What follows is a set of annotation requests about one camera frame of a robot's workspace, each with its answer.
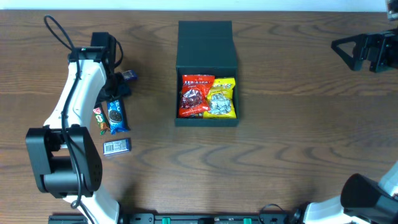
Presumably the small blue barcode packet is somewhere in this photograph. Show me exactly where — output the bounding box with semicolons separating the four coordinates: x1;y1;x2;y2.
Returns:
103;138;131;156

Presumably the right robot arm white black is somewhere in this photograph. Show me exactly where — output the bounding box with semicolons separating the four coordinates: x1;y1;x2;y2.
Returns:
288;29;397;224

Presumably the red Hacks candy bag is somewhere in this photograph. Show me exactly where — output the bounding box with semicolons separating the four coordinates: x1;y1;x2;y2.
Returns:
178;75;215;118

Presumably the blue Oreo pack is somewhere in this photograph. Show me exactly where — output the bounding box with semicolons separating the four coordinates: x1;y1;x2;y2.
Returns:
107;100;129;134

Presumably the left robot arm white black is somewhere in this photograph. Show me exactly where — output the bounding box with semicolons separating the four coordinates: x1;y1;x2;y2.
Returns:
25;32;126;223

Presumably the yellow candy bag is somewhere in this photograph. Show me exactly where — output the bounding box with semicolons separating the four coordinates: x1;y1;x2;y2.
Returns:
203;77;236;119

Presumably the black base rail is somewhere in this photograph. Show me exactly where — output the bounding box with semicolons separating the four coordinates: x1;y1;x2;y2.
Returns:
48;213;296;224

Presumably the Haribo gummy bag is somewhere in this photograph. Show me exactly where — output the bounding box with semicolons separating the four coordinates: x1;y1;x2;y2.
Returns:
188;113;204;119

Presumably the dark green box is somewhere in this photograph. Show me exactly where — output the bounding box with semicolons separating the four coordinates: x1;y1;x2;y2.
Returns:
175;21;240;127

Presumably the KitKat bar red green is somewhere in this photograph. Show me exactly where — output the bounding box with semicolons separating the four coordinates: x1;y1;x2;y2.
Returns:
93;106;110;135

